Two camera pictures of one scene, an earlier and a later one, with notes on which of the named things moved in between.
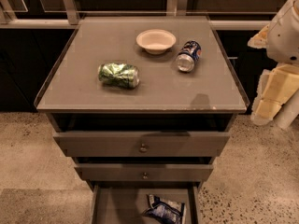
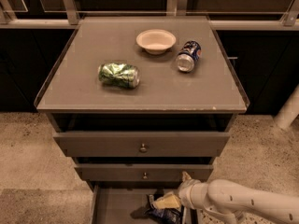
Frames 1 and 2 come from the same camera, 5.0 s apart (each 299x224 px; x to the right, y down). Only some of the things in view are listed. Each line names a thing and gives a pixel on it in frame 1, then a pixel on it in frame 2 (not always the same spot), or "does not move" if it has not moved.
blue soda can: (187, 55) does not move
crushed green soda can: (119, 75) does not move
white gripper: (284, 37) to (186, 192)
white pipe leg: (288, 112) does not move
